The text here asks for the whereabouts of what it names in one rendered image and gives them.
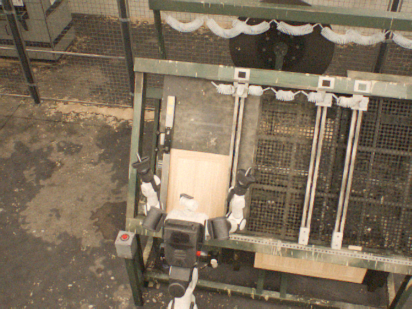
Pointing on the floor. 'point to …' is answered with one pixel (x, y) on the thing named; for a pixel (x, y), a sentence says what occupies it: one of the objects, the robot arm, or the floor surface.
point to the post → (133, 281)
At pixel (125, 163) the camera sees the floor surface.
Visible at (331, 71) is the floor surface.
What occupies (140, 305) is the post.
